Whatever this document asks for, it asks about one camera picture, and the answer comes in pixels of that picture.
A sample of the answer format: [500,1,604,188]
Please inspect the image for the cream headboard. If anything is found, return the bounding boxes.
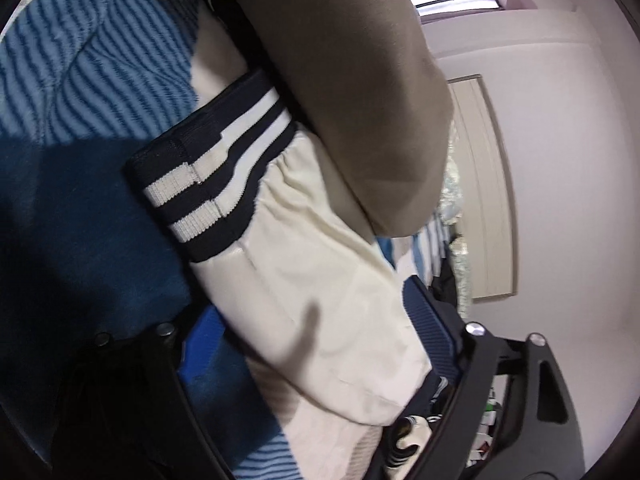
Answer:
[447,75,518,303]

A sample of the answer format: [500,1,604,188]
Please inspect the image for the black garment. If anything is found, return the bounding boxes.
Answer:
[432,260,461,316]

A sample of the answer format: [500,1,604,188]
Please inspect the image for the floral pillow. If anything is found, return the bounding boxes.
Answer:
[440,120,463,226]
[447,237,473,316]

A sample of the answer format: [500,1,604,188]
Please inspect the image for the blue and white striped blanket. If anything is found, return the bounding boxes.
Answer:
[0,0,451,480]

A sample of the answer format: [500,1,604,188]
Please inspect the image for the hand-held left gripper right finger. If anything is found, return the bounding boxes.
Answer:
[385,276,587,480]

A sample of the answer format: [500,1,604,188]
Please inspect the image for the navy and cream varsity jacket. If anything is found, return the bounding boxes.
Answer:
[125,0,451,471]

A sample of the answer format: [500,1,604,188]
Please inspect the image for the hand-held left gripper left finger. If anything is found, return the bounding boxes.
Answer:
[50,310,236,480]

